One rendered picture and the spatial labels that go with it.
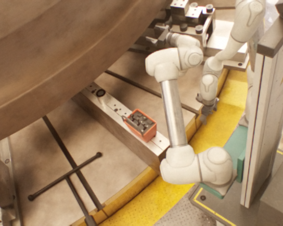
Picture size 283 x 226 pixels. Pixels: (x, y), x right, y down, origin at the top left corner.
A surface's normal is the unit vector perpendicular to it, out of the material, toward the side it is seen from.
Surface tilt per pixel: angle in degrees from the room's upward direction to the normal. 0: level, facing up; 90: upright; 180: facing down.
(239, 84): 0
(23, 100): 90
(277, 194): 0
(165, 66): 41
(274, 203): 0
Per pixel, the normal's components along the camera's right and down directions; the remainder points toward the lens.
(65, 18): 0.70, 0.50
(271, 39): -0.18, -0.57
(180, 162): -0.14, -0.05
